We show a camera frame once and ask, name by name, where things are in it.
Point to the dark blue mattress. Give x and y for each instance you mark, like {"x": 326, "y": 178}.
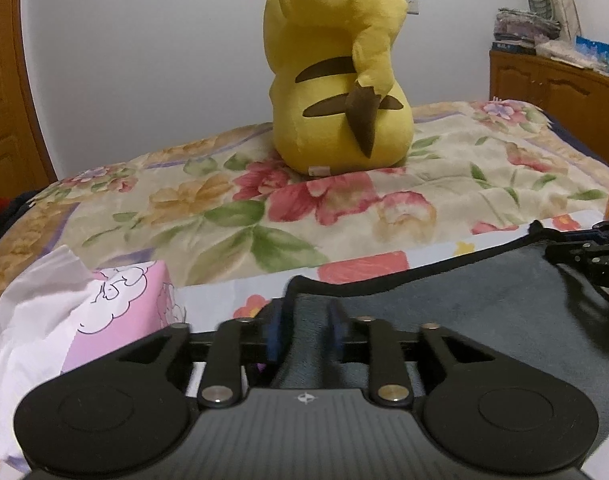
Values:
{"x": 579, "y": 140}

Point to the dark red cloth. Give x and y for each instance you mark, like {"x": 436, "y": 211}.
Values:
{"x": 2, "y": 220}

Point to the dark grey towel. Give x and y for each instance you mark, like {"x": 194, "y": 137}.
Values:
{"x": 484, "y": 290}

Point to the wooden door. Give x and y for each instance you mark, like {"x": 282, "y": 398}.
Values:
{"x": 7, "y": 95}

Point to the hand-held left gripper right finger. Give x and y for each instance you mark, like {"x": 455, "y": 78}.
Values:
{"x": 337, "y": 334}

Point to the floral blanket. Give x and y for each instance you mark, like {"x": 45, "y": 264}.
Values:
{"x": 194, "y": 200}

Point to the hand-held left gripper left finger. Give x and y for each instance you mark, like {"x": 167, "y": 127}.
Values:
{"x": 276, "y": 332}

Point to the white wall socket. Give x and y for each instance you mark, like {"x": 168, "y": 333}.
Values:
{"x": 412, "y": 5}

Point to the wooden cabinet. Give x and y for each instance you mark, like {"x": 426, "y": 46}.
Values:
{"x": 554, "y": 85}

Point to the pink cartoon printed box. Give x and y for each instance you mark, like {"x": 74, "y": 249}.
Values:
{"x": 129, "y": 305}

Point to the yellow plush toy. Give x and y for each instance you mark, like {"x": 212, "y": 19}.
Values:
{"x": 329, "y": 85}

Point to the white cloth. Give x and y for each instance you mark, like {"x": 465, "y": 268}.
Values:
{"x": 29, "y": 330}

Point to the grey striped ornament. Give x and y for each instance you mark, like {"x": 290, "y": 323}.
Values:
{"x": 540, "y": 1}

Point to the blue picture card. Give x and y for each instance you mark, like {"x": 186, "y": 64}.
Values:
{"x": 593, "y": 55}

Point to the stack of folded cloths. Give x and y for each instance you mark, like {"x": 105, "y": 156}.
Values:
{"x": 527, "y": 25}

